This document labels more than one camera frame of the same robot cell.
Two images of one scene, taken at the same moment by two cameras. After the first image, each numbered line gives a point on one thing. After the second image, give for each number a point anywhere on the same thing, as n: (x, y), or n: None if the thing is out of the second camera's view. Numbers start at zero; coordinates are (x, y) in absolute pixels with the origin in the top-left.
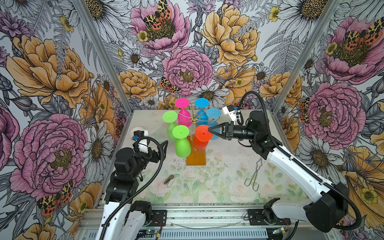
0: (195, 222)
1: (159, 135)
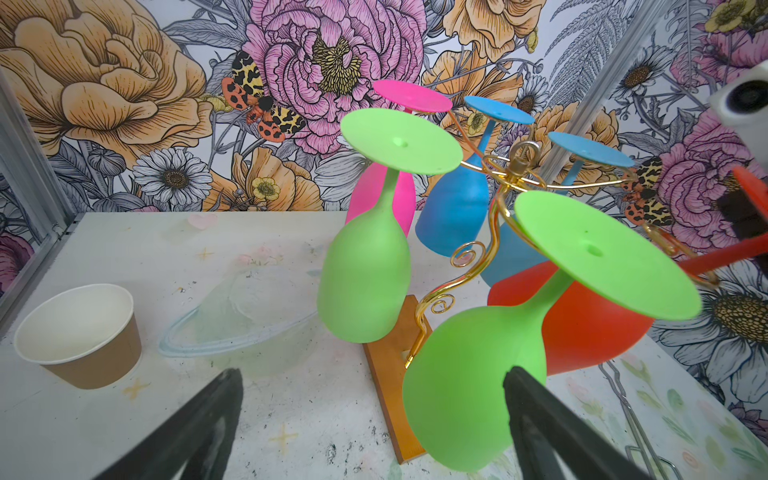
0: None
1: (249, 306)
